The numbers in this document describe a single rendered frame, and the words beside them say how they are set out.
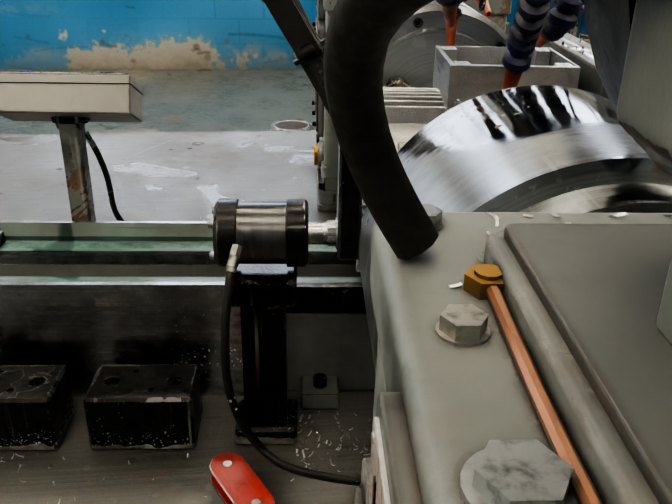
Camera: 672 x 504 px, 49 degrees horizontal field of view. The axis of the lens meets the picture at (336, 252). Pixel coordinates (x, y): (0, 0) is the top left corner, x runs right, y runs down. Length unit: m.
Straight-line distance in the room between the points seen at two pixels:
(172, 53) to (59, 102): 5.39
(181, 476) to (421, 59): 0.57
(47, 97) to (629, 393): 0.88
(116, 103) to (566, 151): 0.67
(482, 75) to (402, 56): 0.26
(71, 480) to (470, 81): 0.51
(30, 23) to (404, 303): 6.31
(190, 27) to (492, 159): 5.93
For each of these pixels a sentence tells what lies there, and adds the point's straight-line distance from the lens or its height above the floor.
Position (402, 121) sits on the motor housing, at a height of 1.09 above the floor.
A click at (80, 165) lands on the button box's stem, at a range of 1.02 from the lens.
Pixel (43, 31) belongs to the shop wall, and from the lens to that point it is 6.50.
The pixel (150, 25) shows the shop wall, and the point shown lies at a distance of 6.34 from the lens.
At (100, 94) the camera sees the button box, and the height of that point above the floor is 1.06.
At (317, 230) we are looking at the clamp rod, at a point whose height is 1.02.
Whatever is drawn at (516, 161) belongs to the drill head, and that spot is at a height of 1.15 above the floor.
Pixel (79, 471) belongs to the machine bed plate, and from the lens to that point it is 0.74.
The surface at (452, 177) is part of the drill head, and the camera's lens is 0.43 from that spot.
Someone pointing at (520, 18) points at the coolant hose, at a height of 1.20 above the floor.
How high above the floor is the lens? 1.28
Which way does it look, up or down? 26 degrees down
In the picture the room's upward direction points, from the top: 1 degrees clockwise
